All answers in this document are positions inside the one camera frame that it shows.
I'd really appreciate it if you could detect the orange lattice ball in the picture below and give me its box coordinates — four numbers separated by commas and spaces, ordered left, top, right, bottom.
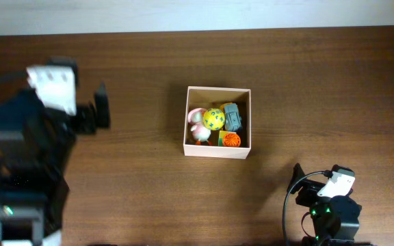
222, 133, 241, 148

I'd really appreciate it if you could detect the grey yellow toy truck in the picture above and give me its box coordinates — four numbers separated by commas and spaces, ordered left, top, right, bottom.
220, 102, 242, 132

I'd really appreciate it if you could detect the colourful puzzle cube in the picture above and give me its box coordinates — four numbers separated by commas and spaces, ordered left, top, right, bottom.
218, 131, 228, 146

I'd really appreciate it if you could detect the yellow ball with blue letters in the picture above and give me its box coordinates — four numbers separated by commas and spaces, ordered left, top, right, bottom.
202, 108, 225, 131

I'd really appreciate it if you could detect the white duck toy pink hat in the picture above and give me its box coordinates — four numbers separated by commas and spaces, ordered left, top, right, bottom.
187, 108, 212, 146

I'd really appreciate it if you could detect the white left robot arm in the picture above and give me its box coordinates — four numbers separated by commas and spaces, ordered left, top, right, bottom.
0, 57, 111, 245

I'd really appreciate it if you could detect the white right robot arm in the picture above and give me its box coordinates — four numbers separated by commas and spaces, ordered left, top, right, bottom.
282, 163, 362, 246

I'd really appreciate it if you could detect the pink open cardboard box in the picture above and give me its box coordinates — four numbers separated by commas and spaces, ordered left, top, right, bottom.
183, 86, 252, 159

